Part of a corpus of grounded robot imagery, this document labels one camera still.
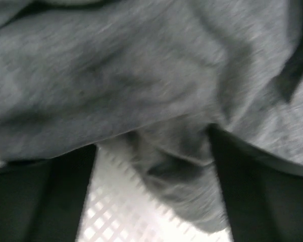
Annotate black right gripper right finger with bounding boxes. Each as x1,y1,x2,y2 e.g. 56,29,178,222
209,127,303,241

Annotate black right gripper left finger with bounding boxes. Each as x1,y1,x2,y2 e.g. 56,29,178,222
0,145,97,241

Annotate grey shorts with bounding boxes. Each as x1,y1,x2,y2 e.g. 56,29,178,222
0,1,303,232

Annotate white plastic basket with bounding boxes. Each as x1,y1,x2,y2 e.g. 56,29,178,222
77,148,232,242

